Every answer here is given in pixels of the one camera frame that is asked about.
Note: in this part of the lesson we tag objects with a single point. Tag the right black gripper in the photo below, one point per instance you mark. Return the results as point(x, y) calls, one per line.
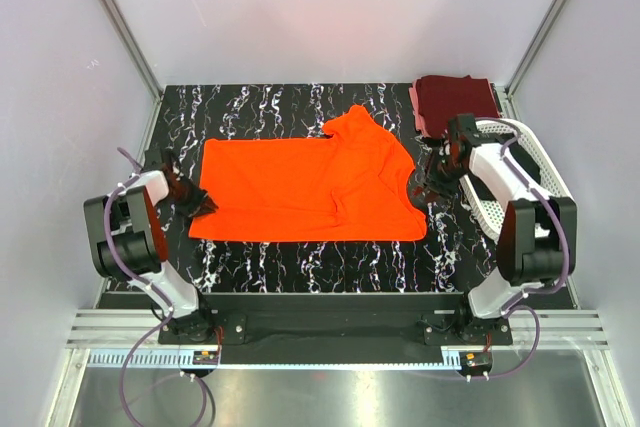
point(438, 192)

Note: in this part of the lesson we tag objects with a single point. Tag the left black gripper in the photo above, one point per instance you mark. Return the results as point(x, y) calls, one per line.
point(196, 206)

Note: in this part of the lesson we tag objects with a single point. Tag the orange t shirt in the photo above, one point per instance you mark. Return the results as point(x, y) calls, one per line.
point(351, 184)

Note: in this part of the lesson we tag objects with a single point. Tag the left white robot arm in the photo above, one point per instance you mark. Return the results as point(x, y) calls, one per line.
point(127, 242)

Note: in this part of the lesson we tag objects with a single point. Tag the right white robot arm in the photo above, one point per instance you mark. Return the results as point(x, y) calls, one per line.
point(521, 201)

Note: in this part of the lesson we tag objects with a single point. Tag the folded pink t shirt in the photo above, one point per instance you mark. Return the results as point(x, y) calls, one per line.
point(418, 118)

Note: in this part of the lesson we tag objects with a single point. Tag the white plastic laundry basket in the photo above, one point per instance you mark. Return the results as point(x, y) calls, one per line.
point(496, 178)

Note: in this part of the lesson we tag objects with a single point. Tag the folded maroon t shirt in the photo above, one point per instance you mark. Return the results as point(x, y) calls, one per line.
point(442, 98)

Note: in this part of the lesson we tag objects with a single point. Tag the black t shirt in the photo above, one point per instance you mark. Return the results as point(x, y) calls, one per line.
point(523, 158)

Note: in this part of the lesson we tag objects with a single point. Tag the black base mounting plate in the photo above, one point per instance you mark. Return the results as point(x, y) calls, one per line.
point(432, 318)

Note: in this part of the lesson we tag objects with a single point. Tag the aluminium front rail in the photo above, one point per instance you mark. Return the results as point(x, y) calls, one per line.
point(555, 329)

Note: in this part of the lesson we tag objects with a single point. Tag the white slotted cable duct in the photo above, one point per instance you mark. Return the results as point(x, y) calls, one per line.
point(235, 359)

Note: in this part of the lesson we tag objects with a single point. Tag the left aluminium frame post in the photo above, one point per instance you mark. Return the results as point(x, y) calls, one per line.
point(132, 47)

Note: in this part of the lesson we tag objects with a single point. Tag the aluminium frame post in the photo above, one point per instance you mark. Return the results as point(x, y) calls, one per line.
point(536, 44)
point(132, 47)

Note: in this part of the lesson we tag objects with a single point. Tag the right aluminium frame post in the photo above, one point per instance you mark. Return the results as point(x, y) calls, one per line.
point(536, 44)

